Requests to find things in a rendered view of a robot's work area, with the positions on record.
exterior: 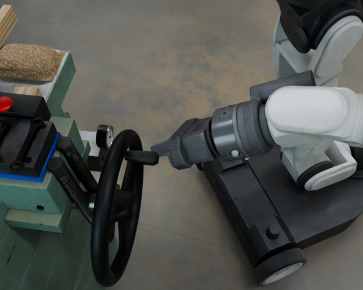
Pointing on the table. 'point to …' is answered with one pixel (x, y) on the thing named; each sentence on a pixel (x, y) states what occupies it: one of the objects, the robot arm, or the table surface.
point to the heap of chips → (27, 62)
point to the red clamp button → (2, 104)
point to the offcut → (27, 91)
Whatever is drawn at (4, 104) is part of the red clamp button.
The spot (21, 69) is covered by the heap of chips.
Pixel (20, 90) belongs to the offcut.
